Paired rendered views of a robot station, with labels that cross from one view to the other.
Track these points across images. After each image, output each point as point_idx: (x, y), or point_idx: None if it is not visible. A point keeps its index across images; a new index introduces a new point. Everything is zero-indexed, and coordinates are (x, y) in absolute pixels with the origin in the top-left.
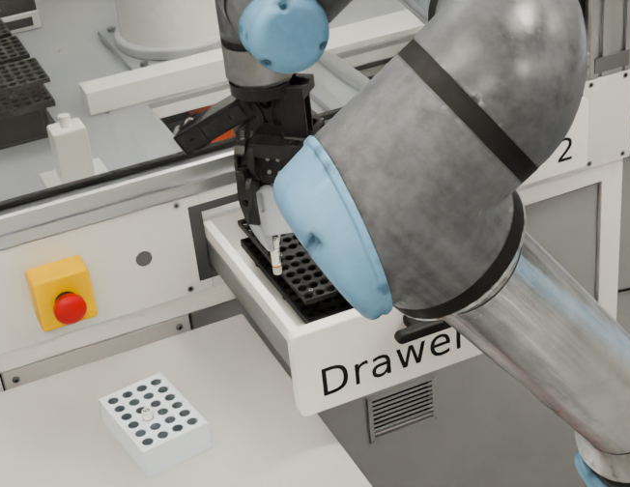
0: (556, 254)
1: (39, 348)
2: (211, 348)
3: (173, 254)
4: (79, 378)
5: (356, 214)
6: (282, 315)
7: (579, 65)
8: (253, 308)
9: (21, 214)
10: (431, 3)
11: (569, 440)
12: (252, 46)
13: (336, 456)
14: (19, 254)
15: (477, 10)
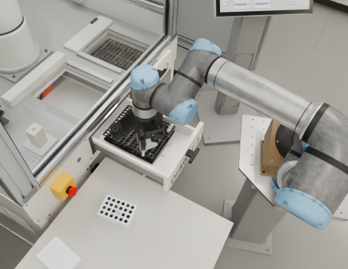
0: None
1: (55, 203)
2: (107, 174)
3: (86, 152)
4: (74, 205)
5: (331, 214)
6: (148, 166)
7: None
8: (129, 163)
9: (46, 172)
10: (307, 130)
11: None
12: (180, 122)
13: (173, 195)
14: (47, 183)
15: None
